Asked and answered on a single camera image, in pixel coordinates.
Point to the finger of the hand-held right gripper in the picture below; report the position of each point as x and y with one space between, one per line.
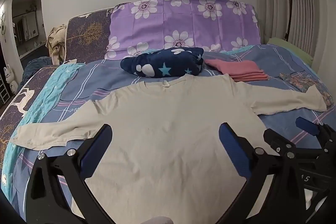
307 125
274 138

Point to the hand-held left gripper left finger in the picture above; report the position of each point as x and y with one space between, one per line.
95 145

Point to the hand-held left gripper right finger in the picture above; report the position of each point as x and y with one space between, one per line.
233 146

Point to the cream long sleeve shirt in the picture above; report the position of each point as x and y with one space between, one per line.
162 119

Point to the small floral print cloth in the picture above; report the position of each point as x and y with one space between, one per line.
309 85

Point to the pink folded cloth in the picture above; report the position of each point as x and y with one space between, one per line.
241 70

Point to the green pillow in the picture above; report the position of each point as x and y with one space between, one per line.
291 48

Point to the dark deer print cover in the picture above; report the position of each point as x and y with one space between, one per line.
18 106

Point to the dark teal knit blanket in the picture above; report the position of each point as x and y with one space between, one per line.
36 66

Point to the navy star print blanket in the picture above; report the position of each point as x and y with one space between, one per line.
162 62

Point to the white cat figurine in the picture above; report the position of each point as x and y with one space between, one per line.
11 79

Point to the beige crumpled garment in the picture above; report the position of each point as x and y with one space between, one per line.
56 43

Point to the purple floral pillow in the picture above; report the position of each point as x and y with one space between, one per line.
183 22

